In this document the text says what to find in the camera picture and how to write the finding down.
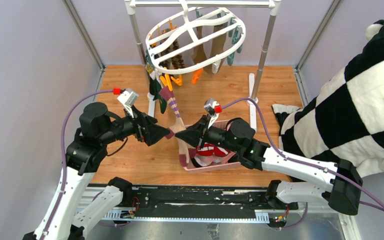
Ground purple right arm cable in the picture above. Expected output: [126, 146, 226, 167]
[220, 96, 384, 231]

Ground white oval clip hanger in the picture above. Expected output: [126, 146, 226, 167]
[145, 7, 247, 75]

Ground dark green sock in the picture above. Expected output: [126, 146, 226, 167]
[149, 70, 167, 114]

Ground brown argyle sock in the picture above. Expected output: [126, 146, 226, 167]
[160, 28, 188, 71]

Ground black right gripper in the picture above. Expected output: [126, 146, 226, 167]
[175, 114, 241, 154]

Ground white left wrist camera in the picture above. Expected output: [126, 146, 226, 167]
[117, 88, 139, 118]

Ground pink plastic basket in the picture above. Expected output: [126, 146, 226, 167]
[180, 119, 246, 174]

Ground tan sock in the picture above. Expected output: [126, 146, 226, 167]
[204, 33, 227, 75]
[191, 26, 207, 64]

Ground white metal drying rack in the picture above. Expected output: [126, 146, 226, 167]
[125, 0, 281, 129]

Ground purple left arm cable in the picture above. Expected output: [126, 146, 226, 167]
[41, 89, 120, 240]

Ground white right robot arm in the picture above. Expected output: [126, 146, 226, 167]
[175, 116, 363, 216]

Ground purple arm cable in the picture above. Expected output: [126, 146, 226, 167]
[41, 89, 120, 240]
[220, 96, 384, 231]

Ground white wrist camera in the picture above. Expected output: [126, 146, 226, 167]
[204, 98, 222, 129]
[117, 88, 139, 118]

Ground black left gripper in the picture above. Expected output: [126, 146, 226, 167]
[100, 103, 171, 145]

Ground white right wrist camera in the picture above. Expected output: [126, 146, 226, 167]
[204, 98, 222, 129]

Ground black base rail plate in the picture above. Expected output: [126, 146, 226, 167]
[118, 185, 298, 220]

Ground red white striped sock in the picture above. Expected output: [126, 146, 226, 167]
[197, 143, 230, 158]

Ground black white checkered blanket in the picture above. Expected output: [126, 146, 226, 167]
[272, 19, 384, 177]

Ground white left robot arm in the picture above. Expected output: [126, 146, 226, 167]
[23, 102, 170, 240]

